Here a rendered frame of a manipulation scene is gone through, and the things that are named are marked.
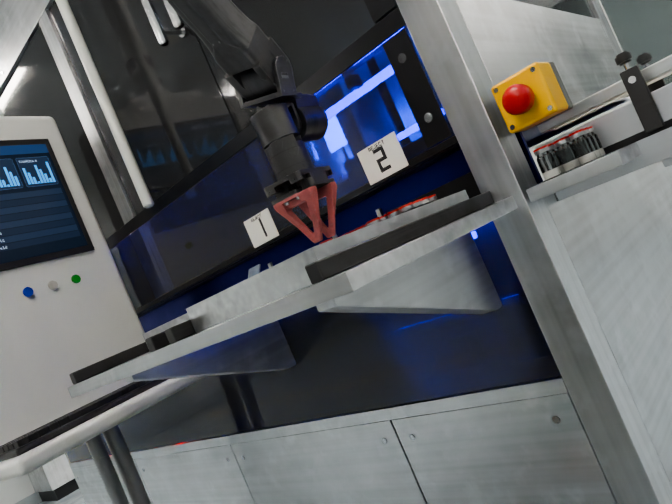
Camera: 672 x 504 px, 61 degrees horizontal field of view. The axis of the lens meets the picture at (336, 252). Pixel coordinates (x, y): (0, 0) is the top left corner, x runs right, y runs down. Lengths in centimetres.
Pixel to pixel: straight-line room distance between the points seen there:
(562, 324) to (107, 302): 108
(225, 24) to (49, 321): 88
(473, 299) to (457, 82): 32
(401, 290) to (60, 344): 93
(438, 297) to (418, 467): 46
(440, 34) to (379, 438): 74
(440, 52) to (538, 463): 66
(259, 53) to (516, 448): 72
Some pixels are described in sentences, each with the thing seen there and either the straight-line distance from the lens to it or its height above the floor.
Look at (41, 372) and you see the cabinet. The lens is 142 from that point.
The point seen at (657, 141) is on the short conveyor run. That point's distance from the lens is 91.
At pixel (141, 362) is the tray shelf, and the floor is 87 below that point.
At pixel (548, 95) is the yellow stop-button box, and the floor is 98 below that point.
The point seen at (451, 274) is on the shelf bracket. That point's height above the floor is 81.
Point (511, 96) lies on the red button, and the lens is 81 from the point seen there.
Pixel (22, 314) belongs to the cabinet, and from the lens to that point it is 143.
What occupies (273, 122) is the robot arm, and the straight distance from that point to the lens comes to 82.
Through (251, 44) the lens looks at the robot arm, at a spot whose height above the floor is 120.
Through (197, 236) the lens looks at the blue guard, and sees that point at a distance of 135.
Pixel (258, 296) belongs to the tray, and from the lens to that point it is 65.
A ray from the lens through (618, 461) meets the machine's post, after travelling 96.
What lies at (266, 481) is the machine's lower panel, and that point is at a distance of 150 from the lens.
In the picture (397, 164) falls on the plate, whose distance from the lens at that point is 94.
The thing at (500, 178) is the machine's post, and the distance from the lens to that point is 86.
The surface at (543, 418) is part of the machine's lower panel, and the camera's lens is 97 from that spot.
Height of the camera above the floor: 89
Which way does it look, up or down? 1 degrees up
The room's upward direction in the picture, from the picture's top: 23 degrees counter-clockwise
